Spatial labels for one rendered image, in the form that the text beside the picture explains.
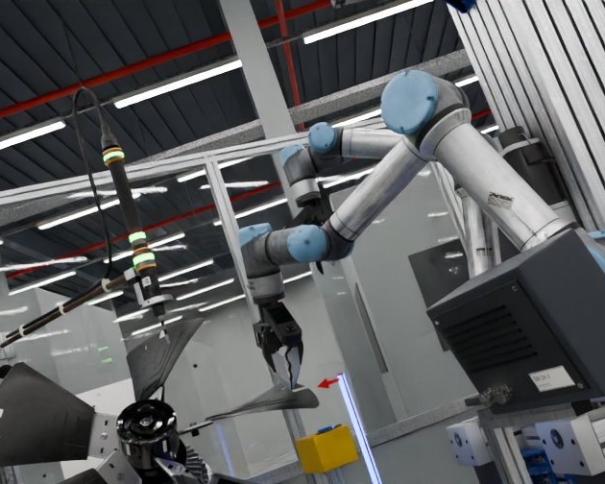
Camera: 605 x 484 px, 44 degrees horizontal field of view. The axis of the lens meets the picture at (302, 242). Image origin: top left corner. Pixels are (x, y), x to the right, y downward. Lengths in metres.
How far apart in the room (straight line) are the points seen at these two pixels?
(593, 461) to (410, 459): 1.29
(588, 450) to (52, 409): 1.04
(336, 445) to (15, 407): 0.76
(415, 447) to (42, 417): 1.30
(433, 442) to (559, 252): 1.65
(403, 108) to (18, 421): 1.00
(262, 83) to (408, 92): 4.94
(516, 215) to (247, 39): 5.30
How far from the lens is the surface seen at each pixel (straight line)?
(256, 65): 6.35
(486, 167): 1.32
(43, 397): 1.68
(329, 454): 1.91
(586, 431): 1.31
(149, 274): 1.64
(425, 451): 2.56
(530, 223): 1.29
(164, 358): 1.73
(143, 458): 1.54
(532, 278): 0.96
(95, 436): 1.64
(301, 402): 1.58
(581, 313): 0.99
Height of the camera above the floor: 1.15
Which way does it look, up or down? 12 degrees up
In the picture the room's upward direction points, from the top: 19 degrees counter-clockwise
